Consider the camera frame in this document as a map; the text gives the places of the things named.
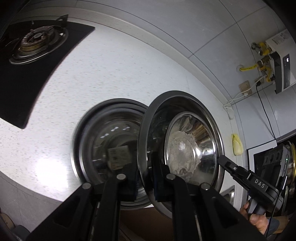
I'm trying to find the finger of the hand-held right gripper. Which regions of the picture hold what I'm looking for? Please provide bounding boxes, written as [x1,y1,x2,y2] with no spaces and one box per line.
[217,155,279,207]

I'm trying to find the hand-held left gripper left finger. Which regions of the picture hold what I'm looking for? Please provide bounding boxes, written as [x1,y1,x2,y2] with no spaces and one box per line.
[25,160,139,241]

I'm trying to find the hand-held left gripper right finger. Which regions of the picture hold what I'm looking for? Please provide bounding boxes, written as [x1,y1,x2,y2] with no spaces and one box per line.
[151,160,266,241]

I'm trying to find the plain steel plate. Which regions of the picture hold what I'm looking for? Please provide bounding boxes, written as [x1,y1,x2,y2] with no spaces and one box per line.
[137,91,225,218]

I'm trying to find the steel plate with paper label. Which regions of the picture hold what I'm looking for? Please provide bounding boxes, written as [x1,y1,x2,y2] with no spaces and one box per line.
[70,98,151,210]

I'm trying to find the person's right hand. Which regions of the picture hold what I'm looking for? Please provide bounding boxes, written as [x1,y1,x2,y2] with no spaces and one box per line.
[239,200,269,235]

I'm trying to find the steel sink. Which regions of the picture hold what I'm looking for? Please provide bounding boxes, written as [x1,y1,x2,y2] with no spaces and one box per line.
[220,185,236,205]

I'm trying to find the yellow cloth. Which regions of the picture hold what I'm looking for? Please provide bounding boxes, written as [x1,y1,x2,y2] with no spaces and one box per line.
[232,133,244,156]

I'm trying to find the white water heater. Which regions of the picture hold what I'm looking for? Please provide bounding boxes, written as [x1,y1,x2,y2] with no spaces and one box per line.
[265,29,296,94]

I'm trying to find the yellow gas pipe valves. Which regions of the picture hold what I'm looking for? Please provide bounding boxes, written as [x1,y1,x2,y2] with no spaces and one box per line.
[252,42,276,83]

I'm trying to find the black glass gas stove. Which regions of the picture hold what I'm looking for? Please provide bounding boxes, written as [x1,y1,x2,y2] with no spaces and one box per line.
[0,14,96,129]

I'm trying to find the gas stove burner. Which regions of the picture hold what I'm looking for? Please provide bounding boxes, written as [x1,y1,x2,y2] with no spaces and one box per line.
[9,15,69,65]

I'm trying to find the black power cable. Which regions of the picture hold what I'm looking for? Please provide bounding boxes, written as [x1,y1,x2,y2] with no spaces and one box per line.
[255,84,278,141]

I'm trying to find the white power cable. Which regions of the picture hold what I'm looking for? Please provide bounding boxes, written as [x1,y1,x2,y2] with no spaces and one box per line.
[223,76,264,120]

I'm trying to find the beige wall outlet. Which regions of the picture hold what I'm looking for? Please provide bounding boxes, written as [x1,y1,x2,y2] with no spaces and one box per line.
[239,81,252,96]

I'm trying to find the yellow gas hose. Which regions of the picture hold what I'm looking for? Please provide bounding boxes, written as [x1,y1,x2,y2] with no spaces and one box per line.
[238,64,258,72]

